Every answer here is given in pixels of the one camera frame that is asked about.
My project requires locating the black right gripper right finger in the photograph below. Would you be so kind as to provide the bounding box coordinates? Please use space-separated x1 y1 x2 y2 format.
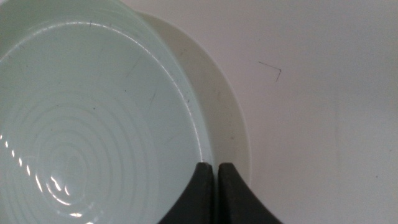
217 162 284 224

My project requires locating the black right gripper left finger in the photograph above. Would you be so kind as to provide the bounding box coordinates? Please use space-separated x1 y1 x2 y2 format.
157 161 215 224

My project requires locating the white shallow bowl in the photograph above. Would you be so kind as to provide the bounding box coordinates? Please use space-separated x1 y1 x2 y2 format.
136 11 252 187

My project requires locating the pale green shallow bowl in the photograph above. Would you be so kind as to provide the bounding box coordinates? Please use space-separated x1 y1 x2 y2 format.
0 0 215 224

